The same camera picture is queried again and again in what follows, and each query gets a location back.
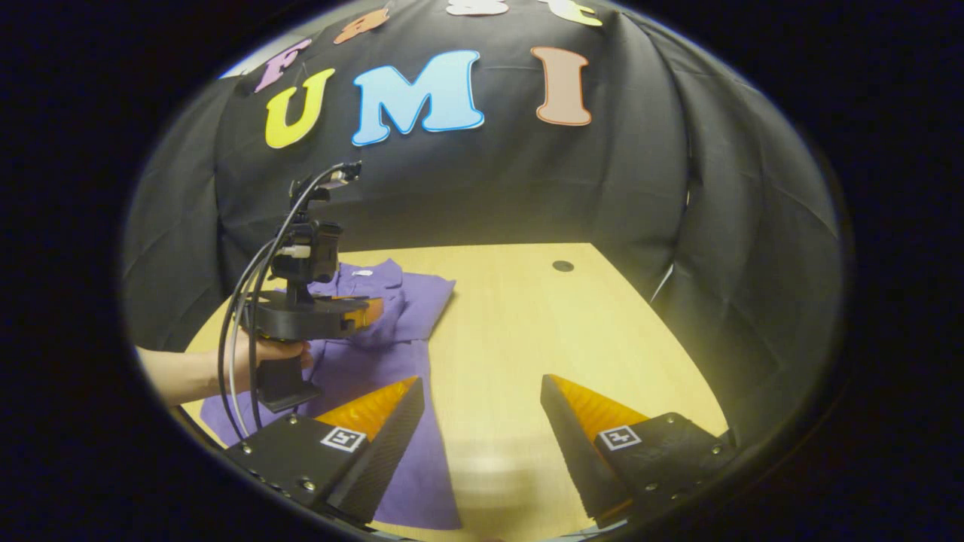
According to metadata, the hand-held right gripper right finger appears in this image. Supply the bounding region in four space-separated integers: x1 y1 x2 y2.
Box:
539 373 745 531

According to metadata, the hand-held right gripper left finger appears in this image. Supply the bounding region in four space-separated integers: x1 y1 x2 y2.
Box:
224 376 426 528

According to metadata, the purple collared shirt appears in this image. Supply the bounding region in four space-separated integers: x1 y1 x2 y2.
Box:
200 258 463 531

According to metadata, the black backdrop cloth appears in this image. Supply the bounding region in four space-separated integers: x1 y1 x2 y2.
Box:
122 0 843 445

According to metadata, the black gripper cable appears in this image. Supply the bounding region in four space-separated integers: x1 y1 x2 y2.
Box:
217 162 362 443
246 226 302 434

